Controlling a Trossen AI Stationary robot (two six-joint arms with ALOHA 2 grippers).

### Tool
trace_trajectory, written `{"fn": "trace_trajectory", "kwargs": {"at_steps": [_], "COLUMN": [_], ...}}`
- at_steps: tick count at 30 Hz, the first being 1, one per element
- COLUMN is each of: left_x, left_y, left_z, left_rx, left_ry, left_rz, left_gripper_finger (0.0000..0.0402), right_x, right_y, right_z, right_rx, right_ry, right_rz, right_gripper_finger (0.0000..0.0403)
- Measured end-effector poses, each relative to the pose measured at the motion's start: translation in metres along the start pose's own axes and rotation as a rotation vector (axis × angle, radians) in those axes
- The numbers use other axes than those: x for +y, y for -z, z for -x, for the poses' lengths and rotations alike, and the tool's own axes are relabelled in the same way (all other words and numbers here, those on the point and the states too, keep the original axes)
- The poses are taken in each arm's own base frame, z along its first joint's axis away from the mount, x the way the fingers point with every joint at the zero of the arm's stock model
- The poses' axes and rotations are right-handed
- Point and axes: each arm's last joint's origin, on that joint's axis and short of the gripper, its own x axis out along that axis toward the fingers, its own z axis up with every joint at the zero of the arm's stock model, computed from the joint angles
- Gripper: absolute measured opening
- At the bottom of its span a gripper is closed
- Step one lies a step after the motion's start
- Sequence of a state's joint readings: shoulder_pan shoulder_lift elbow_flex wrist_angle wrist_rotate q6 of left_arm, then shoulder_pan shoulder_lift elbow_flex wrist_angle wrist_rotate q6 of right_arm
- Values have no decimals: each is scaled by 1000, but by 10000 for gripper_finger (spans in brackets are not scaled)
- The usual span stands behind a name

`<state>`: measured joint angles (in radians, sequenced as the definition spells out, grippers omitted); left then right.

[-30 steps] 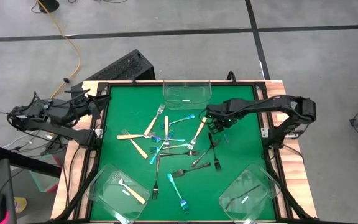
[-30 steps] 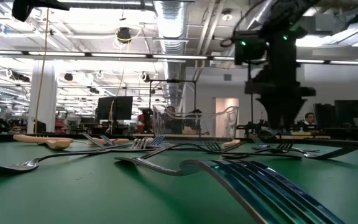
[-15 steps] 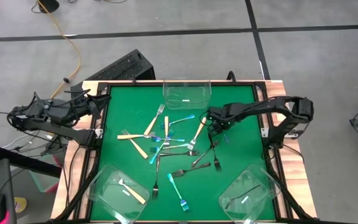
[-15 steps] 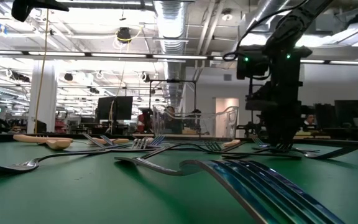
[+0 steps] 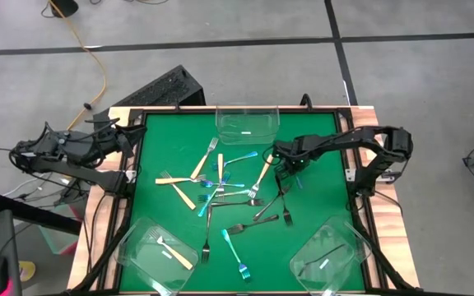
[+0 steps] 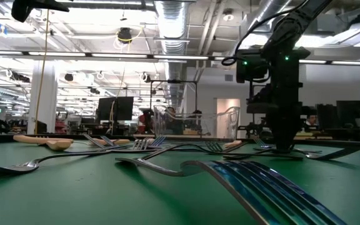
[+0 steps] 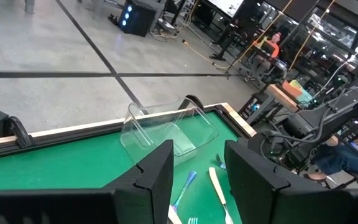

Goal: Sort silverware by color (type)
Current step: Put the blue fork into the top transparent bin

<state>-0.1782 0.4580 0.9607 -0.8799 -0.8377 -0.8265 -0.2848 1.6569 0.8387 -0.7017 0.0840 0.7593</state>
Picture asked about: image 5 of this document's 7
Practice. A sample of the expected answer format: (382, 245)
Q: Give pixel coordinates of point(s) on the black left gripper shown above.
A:
(119, 141)

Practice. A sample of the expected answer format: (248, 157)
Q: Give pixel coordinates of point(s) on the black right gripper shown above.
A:
(294, 150)

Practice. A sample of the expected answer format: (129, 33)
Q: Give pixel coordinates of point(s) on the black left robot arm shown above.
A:
(72, 148)

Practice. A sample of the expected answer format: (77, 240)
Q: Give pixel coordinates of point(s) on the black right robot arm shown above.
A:
(356, 137)

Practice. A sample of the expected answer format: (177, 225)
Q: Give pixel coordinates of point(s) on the green table mat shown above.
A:
(323, 205)

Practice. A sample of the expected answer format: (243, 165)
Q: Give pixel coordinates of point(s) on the clear plastic bin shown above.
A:
(335, 271)
(146, 267)
(247, 123)

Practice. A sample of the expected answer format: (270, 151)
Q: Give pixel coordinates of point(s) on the black arched clamp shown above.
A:
(306, 95)

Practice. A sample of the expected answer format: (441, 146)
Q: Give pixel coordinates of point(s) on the black round base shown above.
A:
(66, 6)

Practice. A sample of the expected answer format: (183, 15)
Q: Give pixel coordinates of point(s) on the yellow tape roll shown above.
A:
(27, 271)

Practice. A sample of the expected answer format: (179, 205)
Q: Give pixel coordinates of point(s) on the grey metal bracket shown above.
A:
(350, 174)
(130, 176)

